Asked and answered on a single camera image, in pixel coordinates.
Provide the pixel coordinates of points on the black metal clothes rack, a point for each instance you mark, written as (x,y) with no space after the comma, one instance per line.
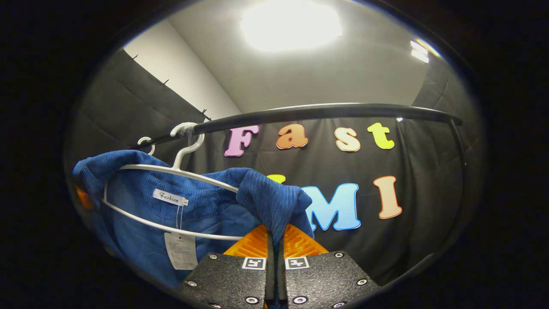
(321,112)

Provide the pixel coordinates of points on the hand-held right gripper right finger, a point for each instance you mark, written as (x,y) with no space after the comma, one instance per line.
(321,281)

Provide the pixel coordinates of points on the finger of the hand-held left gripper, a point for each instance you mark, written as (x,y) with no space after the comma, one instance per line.
(84,198)

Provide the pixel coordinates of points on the white plastic hanger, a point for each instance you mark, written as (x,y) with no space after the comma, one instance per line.
(150,143)
(180,173)

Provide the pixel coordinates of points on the ceiling light panel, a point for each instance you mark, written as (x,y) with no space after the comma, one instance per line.
(419,51)
(291,23)

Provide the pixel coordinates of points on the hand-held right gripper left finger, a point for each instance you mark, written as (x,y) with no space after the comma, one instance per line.
(231,283)

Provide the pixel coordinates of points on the black backdrop cloth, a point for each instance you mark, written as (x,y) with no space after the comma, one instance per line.
(429,163)

